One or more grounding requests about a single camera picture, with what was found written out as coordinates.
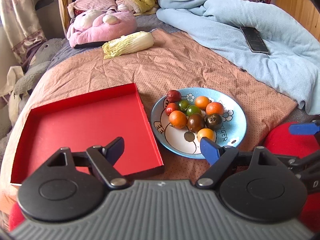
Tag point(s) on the red tray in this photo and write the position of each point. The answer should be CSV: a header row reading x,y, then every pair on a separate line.
x,y
82,125

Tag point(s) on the pink plush toy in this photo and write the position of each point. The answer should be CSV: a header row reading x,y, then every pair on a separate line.
x,y
107,28

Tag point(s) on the blue cartoon plate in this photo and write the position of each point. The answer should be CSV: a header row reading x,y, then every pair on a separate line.
x,y
232,127

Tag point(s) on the grey plush toy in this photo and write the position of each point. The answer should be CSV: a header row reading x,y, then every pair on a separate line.
x,y
37,62

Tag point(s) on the orange cherry tomato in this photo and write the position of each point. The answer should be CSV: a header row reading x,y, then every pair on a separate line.
x,y
206,135
202,102

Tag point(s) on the floral curtain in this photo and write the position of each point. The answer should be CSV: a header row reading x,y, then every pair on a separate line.
x,y
17,17

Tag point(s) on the orange dotted bedspread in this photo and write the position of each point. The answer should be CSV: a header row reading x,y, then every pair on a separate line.
x,y
200,72

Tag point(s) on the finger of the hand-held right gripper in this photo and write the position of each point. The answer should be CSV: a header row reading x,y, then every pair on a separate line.
x,y
295,162
303,128

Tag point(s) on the dark green cherry tomato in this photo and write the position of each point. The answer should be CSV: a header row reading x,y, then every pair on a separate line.
x,y
213,121

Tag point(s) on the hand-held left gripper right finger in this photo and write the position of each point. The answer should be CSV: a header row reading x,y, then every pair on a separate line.
x,y
210,150

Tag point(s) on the wooden wardrobe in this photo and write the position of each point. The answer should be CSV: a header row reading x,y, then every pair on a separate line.
x,y
300,2

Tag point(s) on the white bag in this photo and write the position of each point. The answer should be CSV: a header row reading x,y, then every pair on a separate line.
x,y
12,80

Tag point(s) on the red trousers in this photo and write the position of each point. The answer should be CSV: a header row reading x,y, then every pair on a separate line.
x,y
280,135

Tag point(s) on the pink pillow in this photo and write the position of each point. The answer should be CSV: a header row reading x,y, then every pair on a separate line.
x,y
95,2

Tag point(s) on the wooden board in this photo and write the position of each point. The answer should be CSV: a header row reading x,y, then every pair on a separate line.
x,y
65,5

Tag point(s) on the brown cherry tomato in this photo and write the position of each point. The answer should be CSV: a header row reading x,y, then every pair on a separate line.
x,y
195,122

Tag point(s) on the smartphone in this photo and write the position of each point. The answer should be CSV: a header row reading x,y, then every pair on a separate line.
x,y
255,40

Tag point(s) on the napa cabbage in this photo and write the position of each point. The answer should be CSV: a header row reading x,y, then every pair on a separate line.
x,y
130,43

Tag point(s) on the dark red cherry tomato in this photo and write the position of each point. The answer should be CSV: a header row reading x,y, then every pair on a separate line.
x,y
172,95

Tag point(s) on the light blue fleece blanket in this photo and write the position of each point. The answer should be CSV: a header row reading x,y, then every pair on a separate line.
x,y
225,30

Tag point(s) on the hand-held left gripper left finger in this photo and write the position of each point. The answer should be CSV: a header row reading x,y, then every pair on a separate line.
x,y
116,148

